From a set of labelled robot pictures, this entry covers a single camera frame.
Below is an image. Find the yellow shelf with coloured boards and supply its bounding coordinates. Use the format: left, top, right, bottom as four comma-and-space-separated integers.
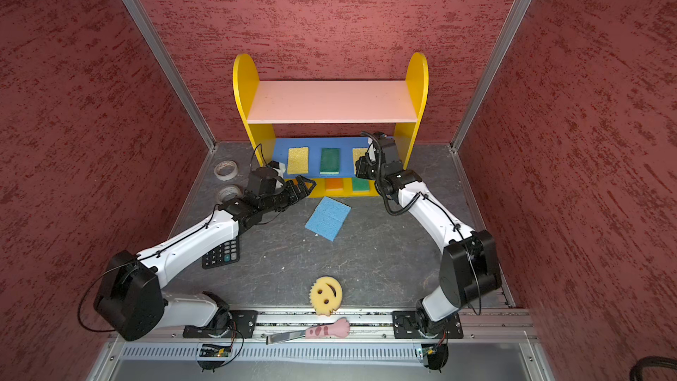
233, 52, 429, 198

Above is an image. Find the light green sponge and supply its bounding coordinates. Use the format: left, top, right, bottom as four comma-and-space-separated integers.
352, 177, 370, 192

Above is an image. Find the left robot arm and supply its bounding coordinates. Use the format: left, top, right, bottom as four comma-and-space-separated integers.
91, 162, 317, 341

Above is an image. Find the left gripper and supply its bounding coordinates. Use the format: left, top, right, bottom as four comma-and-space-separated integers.
261, 175, 317, 213

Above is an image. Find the black cable corner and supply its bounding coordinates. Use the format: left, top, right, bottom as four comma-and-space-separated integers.
629, 356, 677, 381

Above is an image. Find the black calculator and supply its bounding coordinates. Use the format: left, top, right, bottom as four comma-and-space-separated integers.
201, 238, 241, 270

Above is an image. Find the yellow smiley face sponge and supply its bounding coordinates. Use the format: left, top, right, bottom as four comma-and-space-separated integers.
309, 276, 343, 316

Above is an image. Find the blue sponge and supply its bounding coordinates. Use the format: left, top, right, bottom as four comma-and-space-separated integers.
317, 197, 352, 223
305, 206, 350, 242

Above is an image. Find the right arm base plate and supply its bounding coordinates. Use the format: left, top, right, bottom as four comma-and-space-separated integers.
391, 310, 464, 340

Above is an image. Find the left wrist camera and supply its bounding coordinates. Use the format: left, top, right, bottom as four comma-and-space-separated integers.
267, 161, 287, 176

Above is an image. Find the orange sponge front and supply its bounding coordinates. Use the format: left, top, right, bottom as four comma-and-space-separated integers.
324, 178, 344, 192

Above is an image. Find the dark green sponge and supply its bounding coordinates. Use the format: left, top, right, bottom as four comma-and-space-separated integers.
319, 147, 341, 176

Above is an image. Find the clear tape roll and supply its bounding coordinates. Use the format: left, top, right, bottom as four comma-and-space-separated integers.
213, 160, 239, 182

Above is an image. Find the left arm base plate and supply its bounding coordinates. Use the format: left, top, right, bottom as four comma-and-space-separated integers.
183, 310, 258, 341

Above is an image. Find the pink handled scraper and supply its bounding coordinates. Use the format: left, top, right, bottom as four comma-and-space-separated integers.
266, 317, 351, 345

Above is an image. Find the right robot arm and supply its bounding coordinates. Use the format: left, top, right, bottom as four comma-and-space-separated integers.
355, 132, 502, 337

